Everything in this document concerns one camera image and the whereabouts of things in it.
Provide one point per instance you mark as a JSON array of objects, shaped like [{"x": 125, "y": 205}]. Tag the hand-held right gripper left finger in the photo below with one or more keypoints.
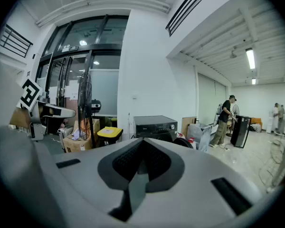
[{"x": 85, "y": 186}]

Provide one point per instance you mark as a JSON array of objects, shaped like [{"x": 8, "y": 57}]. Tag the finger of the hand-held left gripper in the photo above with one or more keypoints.
[{"x": 66, "y": 113}]

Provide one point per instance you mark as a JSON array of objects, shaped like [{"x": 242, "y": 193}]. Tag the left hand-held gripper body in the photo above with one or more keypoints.
[{"x": 29, "y": 94}]

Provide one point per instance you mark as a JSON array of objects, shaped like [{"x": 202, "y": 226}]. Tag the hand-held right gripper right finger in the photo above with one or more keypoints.
[{"x": 192, "y": 179}]

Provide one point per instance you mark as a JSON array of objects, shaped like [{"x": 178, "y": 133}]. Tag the black washing machine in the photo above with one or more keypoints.
[{"x": 154, "y": 127}]

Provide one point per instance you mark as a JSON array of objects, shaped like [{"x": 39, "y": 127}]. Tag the round black washer door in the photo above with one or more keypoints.
[{"x": 183, "y": 142}]

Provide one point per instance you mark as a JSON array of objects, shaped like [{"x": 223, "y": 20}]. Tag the black standing fan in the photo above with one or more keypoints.
[{"x": 84, "y": 98}]

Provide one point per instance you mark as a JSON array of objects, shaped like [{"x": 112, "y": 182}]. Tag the lavender cloth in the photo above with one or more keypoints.
[{"x": 78, "y": 134}]

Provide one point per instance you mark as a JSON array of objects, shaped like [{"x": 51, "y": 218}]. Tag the brown cardboard box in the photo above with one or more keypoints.
[{"x": 78, "y": 145}]

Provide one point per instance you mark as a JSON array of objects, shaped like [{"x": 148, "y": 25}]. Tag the white jug red cap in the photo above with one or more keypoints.
[
  {"x": 192, "y": 142},
  {"x": 181, "y": 135}
]

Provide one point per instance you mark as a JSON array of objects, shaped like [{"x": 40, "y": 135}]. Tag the black framed glass doors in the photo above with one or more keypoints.
[{"x": 104, "y": 91}]

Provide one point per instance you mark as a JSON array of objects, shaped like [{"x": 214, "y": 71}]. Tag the short black railing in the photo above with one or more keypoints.
[{"x": 26, "y": 50}]

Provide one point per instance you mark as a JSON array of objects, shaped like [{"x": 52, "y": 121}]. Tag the grey translucent bin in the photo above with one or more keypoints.
[{"x": 199, "y": 134}]

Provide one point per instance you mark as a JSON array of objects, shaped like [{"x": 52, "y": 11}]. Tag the yellow detergent bottle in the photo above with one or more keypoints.
[{"x": 109, "y": 130}]

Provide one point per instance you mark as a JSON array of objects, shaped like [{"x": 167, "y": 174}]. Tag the plain upright wooden board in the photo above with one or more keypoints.
[{"x": 186, "y": 125}]

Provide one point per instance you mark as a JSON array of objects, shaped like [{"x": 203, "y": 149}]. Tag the dark sign above doors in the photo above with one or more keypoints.
[{"x": 73, "y": 48}]

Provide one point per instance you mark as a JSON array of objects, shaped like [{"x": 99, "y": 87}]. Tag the black glass-door cabinet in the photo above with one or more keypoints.
[{"x": 240, "y": 132}]

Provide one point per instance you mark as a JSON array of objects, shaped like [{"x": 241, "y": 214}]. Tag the orange sofa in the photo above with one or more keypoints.
[{"x": 256, "y": 120}]

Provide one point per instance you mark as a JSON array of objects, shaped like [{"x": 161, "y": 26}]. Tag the white water dispenser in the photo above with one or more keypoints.
[{"x": 269, "y": 125}]

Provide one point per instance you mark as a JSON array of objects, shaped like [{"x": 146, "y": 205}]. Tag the short ceiling light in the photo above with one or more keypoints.
[{"x": 253, "y": 81}]

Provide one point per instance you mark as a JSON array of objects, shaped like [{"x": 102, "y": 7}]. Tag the long black railing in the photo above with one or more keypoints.
[{"x": 168, "y": 30}]

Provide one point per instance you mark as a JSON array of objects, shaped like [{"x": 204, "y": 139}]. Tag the long ceiling light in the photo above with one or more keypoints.
[{"x": 250, "y": 58}]

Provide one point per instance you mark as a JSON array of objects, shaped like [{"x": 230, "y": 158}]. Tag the black round camera device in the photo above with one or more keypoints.
[{"x": 96, "y": 105}]

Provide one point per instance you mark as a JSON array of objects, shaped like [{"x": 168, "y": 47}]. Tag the white wall switch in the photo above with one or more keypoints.
[{"x": 135, "y": 96}]

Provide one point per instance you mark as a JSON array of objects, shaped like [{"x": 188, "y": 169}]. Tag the white pedestal fan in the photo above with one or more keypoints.
[{"x": 235, "y": 109}]

